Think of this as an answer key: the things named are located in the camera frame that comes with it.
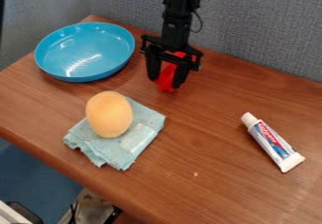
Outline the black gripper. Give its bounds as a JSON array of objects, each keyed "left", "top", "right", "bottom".
[{"left": 140, "top": 13, "right": 205, "bottom": 88}]

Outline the red plastic block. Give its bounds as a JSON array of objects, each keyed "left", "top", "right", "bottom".
[{"left": 155, "top": 52, "right": 199, "bottom": 92}]

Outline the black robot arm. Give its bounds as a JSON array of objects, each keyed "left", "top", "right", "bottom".
[{"left": 140, "top": 0, "right": 205, "bottom": 92}]

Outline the blue plate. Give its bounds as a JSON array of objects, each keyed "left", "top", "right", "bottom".
[{"left": 34, "top": 22, "right": 136, "bottom": 83}]

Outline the grey object under table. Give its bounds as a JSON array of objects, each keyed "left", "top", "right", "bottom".
[{"left": 58, "top": 188, "right": 122, "bottom": 224}]

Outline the orange egg-shaped sponge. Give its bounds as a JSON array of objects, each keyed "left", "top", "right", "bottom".
[{"left": 86, "top": 91, "right": 134, "bottom": 138}]

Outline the clear small plastic piece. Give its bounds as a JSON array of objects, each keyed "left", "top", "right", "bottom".
[{"left": 120, "top": 123, "right": 158, "bottom": 154}]

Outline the light blue folded cloth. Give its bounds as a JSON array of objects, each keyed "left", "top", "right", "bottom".
[{"left": 63, "top": 98, "right": 166, "bottom": 170}]

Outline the white toothpaste tube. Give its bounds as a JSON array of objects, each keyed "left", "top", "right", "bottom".
[{"left": 242, "top": 112, "right": 306, "bottom": 173}]

